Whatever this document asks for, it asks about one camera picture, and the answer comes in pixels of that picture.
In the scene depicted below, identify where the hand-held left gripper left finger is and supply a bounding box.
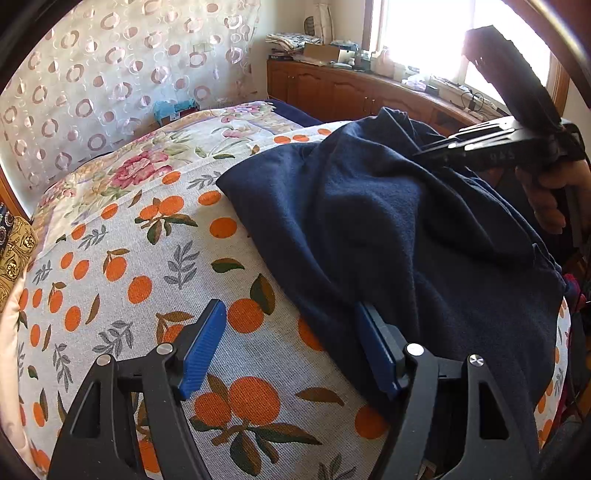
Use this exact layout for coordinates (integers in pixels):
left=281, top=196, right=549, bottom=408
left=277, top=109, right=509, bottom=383
left=46, top=299, right=228, bottom=480

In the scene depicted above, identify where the cardboard box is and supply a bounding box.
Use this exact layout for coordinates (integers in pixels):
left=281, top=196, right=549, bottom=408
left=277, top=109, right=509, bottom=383
left=302, top=43, right=354, bottom=65

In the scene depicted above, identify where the person's right hand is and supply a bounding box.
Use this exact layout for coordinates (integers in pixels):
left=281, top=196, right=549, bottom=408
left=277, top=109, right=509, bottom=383
left=515, top=159, right=591, bottom=232

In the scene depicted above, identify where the floral quilt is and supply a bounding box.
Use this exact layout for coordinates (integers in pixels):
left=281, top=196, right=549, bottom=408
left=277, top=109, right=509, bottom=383
left=30, top=100, right=324, bottom=259

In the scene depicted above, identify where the dark patterned cushion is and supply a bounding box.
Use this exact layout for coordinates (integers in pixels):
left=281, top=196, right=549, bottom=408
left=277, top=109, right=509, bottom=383
left=0, top=200, right=12, bottom=259

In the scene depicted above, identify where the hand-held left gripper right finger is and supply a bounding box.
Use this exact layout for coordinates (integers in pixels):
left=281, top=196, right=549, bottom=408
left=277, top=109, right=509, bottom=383
left=355, top=301, right=541, bottom=480

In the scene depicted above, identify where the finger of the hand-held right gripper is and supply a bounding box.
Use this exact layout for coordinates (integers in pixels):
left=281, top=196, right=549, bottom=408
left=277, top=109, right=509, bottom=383
left=412, top=137, right=511, bottom=168
left=448, top=121, right=513, bottom=140

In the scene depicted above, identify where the wooden cabinet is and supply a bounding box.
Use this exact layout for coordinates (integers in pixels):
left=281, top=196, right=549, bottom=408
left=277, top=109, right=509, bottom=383
left=267, top=60, right=509, bottom=139

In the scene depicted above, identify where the yellow patterned pillow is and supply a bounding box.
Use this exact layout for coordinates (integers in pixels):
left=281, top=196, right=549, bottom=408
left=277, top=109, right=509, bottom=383
left=0, top=215, right=40, bottom=301

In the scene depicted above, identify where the navy t-shirt with orange print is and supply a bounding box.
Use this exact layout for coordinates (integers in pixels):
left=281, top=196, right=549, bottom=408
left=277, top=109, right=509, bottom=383
left=216, top=107, right=568, bottom=480

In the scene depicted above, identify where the window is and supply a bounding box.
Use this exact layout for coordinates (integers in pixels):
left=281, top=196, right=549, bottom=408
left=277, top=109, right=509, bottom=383
left=365, top=0, right=573, bottom=107

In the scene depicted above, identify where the orange fruit print bed sheet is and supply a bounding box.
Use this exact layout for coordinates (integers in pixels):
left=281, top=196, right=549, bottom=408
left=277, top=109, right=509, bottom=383
left=9, top=124, right=573, bottom=480

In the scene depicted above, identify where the circle pattern curtain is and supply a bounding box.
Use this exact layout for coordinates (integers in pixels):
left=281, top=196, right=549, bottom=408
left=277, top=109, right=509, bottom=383
left=0, top=0, right=264, bottom=195

